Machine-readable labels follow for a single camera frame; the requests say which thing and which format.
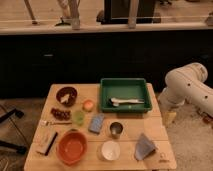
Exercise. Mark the metal fork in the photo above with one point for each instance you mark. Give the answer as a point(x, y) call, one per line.
point(49, 123)

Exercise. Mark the dark red grape bunch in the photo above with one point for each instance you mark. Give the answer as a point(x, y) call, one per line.
point(61, 114)

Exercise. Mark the green plastic tray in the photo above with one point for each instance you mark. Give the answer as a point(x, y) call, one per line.
point(124, 88)

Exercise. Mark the red plastic bowl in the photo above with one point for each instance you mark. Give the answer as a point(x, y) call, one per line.
point(71, 147)

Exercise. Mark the blue sponge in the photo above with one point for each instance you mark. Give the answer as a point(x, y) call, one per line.
point(96, 123)

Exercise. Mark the metal cup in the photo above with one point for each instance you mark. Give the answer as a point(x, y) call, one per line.
point(116, 129)

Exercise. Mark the white dish brush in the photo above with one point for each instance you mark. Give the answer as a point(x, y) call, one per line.
point(116, 101)

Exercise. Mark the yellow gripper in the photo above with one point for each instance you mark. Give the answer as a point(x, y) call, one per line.
point(168, 117)

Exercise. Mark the white small bowl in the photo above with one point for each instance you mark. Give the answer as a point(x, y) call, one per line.
point(110, 150)

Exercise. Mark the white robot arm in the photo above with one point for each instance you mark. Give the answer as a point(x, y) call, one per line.
point(186, 84)

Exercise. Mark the green small cup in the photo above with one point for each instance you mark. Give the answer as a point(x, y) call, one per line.
point(78, 117)

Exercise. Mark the dark brown bowl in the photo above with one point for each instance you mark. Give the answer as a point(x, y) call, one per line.
point(67, 96)

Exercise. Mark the black tripod stand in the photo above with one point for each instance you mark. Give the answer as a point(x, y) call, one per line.
point(11, 137)

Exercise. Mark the blue grey folded cloth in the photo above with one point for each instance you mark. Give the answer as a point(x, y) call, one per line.
point(144, 147)

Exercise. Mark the orange fruit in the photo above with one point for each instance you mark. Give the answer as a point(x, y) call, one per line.
point(88, 105)

